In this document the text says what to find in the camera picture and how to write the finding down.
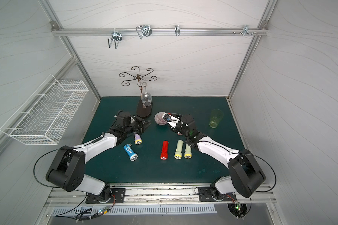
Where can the metal hook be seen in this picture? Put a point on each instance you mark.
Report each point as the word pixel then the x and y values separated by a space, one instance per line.
pixel 144 31
pixel 246 31
pixel 177 30
pixel 115 39

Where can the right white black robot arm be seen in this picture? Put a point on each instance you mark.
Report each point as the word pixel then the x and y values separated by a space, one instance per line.
pixel 245 174

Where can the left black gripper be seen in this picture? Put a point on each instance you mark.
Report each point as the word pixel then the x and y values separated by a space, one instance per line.
pixel 139 123

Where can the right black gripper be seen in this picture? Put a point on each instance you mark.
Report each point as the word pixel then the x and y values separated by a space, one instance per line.
pixel 175 126

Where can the aluminium cross rail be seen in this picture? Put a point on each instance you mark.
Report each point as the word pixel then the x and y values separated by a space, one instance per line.
pixel 157 32

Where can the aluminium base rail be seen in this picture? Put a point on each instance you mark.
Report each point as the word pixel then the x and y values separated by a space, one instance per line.
pixel 180 193

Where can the clear wine glass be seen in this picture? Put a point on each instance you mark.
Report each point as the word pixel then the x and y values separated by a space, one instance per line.
pixel 146 97

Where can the blue flashlight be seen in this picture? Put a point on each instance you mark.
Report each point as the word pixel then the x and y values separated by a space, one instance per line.
pixel 132 155

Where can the green table mat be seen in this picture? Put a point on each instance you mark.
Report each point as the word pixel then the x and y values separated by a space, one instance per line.
pixel 114 165

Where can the green translucent cup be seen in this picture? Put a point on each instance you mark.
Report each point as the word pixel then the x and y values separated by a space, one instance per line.
pixel 215 118

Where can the purple flashlight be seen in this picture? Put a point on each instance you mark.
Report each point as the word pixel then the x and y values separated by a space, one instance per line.
pixel 137 139

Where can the pink patterned bowl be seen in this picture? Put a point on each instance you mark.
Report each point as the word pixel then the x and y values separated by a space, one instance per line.
pixel 159 118

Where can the pale green flashlight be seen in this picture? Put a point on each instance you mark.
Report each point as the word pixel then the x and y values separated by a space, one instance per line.
pixel 188 152
pixel 178 152

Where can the white wire basket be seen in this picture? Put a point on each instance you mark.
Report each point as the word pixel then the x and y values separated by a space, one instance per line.
pixel 44 117

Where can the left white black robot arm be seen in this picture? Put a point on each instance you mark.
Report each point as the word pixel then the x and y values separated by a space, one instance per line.
pixel 67 170

